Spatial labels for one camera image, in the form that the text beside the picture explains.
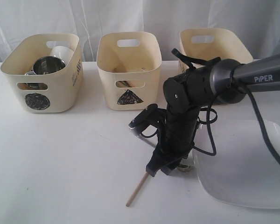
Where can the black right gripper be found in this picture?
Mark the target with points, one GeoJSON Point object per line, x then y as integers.
{"type": "Point", "coordinates": [176, 128]}

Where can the steel spoon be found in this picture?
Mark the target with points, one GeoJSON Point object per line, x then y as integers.
{"type": "Point", "coordinates": [181, 167]}

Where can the wooden chopstick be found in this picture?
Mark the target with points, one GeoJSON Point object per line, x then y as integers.
{"type": "Point", "coordinates": [137, 190]}
{"type": "Point", "coordinates": [117, 70]}

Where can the white round bowl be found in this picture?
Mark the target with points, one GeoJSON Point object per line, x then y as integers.
{"type": "Point", "coordinates": [63, 53]}

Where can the steel mug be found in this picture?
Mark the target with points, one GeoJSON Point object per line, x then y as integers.
{"type": "Point", "coordinates": [46, 65]}

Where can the stainless steel bowl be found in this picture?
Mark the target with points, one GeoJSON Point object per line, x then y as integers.
{"type": "Point", "coordinates": [32, 86]}

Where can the steel table knife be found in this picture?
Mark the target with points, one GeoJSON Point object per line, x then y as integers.
{"type": "Point", "coordinates": [122, 84]}

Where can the white square plate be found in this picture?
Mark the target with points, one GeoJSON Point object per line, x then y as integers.
{"type": "Point", "coordinates": [243, 172]}

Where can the cream bin with triangle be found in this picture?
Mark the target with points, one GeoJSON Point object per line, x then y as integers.
{"type": "Point", "coordinates": [129, 50]}

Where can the cream bin with circle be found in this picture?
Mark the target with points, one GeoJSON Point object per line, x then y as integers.
{"type": "Point", "coordinates": [63, 86]}

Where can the cream bin with square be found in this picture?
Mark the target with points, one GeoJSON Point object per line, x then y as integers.
{"type": "Point", "coordinates": [208, 43]}

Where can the white curtain backdrop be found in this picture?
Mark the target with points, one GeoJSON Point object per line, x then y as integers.
{"type": "Point", "coordinates": [255, 22]}

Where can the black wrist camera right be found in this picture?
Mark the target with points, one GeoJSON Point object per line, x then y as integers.
{"type": "Point", "coordinates": [150, 116]}

